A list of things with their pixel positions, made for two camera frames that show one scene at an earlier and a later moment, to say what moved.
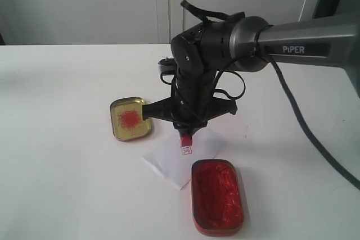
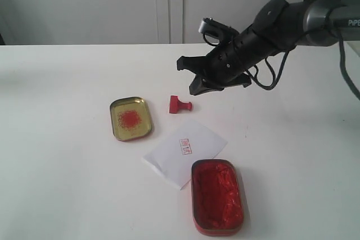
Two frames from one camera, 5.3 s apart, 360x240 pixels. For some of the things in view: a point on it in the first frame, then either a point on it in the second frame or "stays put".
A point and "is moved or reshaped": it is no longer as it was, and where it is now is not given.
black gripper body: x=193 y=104 → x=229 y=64
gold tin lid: x=127 y=119 stays put
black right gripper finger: x=182 y=131 → x=196 y=87
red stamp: x=186 y=140 is moved or reshaped
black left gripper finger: x=202 y=126 → x=198 y=86
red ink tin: x=217 y=201 stays put
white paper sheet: x=167 y=160 stays put
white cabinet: x=81 y=7 stays put
